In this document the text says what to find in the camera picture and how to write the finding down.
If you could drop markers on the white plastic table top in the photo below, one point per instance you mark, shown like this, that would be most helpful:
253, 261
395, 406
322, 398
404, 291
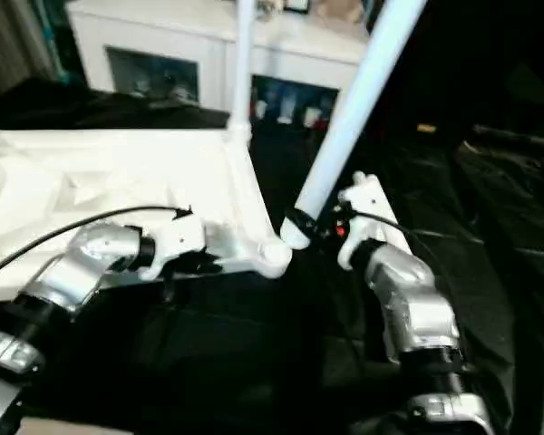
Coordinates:
95, 172

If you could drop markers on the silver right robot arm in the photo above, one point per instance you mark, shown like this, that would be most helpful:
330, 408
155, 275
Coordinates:
412, 299

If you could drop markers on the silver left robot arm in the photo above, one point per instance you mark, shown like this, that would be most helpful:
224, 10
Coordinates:
72, 276

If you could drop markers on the black shiny mat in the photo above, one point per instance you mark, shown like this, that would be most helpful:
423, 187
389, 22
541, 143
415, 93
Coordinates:
254, 340

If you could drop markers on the small white cup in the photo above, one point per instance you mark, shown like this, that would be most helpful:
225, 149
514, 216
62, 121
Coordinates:
310, 116
260, 109

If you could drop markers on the white printed mug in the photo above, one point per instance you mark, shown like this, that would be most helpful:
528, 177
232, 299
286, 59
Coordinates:
285, 109

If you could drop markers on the small beige label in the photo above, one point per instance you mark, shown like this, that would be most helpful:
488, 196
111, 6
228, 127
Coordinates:
426, 128

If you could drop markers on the long black bar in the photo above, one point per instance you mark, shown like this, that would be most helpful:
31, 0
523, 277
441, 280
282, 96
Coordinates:
517, 138

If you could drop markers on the beige teddy bear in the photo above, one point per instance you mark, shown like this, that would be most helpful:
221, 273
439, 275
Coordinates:
344, 9

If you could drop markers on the small framed picture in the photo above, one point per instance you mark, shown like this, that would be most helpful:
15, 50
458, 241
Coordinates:
297, 4

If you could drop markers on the white sideboard cabinet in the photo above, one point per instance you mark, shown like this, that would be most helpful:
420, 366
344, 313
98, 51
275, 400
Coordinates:
186, 31

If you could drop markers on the beige curtain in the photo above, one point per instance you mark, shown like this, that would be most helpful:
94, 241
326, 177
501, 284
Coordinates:
9, 45

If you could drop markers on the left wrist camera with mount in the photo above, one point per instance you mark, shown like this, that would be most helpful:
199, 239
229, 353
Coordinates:
181, 235

